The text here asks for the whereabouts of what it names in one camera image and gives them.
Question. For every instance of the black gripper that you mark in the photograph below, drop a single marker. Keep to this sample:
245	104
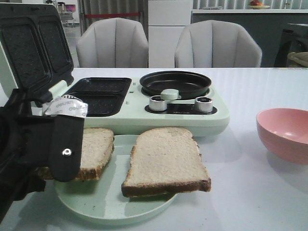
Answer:
25	141

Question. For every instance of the bread slice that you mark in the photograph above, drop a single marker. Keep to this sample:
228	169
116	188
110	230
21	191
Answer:
97	149
165	160

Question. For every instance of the green breakfast maker lid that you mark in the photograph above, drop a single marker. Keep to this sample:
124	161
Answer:
34	53

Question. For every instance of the pink plastic bowl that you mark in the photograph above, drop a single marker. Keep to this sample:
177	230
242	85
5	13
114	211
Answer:
284	132

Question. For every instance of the green breakfast maker base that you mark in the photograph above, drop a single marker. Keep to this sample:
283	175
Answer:
118	103

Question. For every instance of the left grey upholstered chair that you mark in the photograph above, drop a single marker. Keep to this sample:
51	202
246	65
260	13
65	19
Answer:
113	43

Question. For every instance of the grey upholstered chair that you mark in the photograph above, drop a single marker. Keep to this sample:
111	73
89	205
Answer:
216	44
113	43

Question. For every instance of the left silver control knob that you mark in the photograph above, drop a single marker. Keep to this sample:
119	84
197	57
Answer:
156	103

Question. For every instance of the silver control knob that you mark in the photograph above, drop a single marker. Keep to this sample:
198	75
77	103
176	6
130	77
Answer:
156	103
203	104

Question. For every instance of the light green round plate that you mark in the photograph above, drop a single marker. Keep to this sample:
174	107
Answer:
101	201

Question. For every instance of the black round frying pan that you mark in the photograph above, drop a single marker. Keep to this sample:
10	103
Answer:
189	84

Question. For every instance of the right silver control knob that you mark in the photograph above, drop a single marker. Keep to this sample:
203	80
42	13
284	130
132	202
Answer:
203	104

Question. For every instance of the white refrigerator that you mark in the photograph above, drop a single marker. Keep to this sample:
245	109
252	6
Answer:
166	21

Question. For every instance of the right grey upholstered chair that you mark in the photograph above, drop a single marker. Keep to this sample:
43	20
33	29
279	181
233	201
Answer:
216	44

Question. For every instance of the fruit bowl on counter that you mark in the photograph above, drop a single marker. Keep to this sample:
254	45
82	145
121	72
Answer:
257	5

